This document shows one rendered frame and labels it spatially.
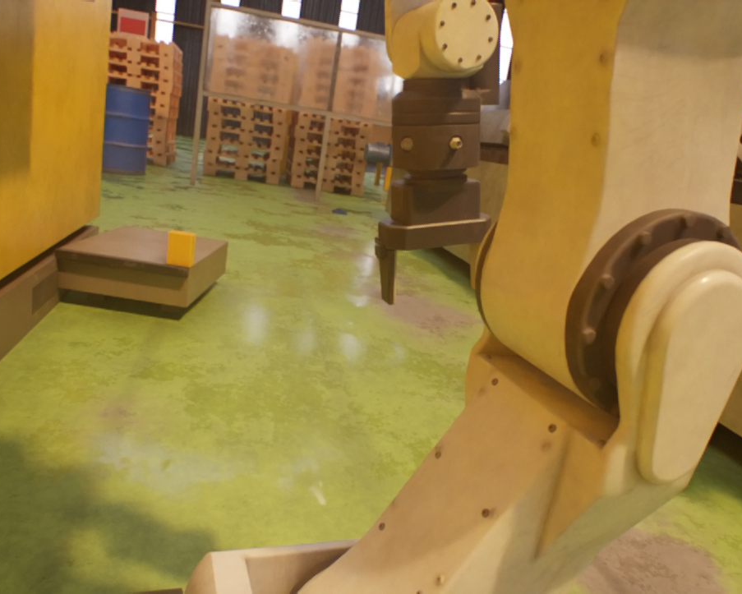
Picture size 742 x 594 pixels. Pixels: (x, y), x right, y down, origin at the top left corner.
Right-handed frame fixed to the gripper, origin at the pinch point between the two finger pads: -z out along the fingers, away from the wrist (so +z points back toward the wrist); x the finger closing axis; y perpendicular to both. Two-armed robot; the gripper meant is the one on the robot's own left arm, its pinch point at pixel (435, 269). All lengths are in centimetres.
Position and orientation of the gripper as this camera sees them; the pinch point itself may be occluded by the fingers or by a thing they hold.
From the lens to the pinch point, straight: 62.7
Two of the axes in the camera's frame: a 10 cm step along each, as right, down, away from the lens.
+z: -0.3, -9.5, -3.2
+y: -3.3, -2.9, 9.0
